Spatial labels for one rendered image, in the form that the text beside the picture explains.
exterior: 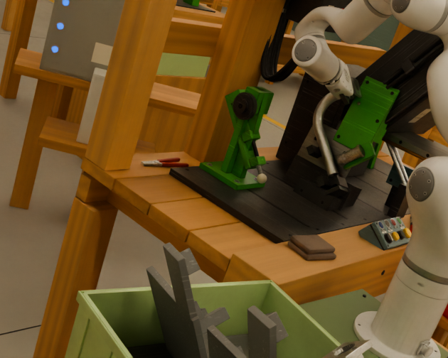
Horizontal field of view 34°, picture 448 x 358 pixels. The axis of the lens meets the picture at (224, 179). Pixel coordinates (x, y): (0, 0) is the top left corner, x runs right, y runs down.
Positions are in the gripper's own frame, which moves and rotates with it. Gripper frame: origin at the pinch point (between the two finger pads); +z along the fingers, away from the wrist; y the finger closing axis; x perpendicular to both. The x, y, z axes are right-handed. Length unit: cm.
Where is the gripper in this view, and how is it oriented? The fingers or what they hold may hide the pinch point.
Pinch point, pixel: (348, 89)
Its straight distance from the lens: 219.2
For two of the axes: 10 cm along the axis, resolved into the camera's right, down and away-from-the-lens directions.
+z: 4.9, 2.1, 8.5
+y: -1.5, -9.4, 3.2
